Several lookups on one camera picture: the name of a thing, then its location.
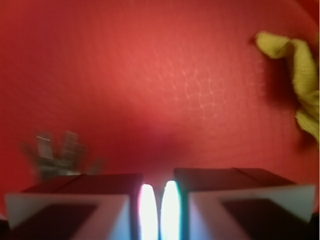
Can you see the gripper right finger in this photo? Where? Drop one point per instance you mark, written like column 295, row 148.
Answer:
column 236, row 204

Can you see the yellow cloth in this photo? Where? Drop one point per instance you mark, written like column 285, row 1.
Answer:
column 303, row 70

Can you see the red plastic tray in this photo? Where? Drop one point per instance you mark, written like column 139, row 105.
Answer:
column 152, row 85

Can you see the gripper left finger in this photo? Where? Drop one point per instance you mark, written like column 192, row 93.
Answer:
column 84, row 207

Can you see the silver key bunch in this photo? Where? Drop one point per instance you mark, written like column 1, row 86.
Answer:
column 48, row 164

